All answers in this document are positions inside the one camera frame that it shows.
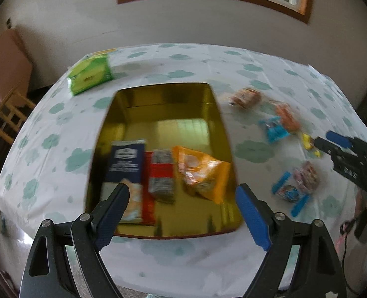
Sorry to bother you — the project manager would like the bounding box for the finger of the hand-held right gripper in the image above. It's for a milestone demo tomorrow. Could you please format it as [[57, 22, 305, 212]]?
[[314, 137, 345, 159], [326, 131, 355, 148]]

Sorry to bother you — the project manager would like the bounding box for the clear packet with orange print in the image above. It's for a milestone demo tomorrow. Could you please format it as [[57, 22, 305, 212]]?
[[292, 161, 321, 193]]

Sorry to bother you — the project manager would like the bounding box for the brown tin box gold inside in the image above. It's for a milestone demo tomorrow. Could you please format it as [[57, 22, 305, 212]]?
[[84, 82, 244, 240]]

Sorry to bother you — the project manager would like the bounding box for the dark blue snack packet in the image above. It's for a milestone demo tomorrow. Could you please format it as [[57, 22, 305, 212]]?
[[100, 139, 146, 223]]

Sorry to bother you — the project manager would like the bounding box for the red snack packet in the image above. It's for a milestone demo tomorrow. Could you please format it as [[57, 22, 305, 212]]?
[[142, 150, 157, 225]]

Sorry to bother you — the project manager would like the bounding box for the clear nut brittle packet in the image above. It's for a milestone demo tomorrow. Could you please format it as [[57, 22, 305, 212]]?
[[228, 87, 262, 110]]

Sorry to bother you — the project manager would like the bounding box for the green tissue pack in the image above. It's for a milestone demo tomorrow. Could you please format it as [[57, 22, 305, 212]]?
[[67, 54, 114, 96]]

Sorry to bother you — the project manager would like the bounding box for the clear orange fried snack packet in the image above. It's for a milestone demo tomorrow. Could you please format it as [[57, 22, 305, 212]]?
[[272, 101, 302, 134]]

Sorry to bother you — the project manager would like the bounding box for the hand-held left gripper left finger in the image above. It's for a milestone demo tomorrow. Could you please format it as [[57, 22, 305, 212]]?
[[20, 183, 131, 298]]

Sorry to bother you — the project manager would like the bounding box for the wooden chair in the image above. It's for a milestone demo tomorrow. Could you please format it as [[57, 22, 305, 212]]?
[[0, 90, 37, 145]]

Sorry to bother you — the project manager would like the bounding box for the small light blue snack packet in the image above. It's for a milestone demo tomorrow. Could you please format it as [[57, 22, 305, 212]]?
[[259, 116, 291, 144]]

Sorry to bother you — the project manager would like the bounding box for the cardboard box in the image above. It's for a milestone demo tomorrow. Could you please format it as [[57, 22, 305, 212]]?
[[0, 28, 33, 106]]

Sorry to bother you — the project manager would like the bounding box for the orange yellow snack packet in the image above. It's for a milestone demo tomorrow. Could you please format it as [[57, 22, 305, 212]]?
[[172, 145, 232, 205]]

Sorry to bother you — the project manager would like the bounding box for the sesame bar with red band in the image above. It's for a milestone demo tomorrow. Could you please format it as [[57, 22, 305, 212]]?
[[148, 148, 176, 204]]

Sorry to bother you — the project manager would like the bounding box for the small yellow candy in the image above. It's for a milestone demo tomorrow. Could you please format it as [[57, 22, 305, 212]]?
[[300, 133, 322, 158]]

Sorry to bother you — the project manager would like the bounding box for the blue round cookie packet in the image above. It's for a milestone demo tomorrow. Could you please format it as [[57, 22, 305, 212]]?
[[271, 171, 311, 218]]

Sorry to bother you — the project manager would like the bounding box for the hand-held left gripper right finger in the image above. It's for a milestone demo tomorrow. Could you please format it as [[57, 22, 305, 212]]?
[[236, 184, 348, 298]]

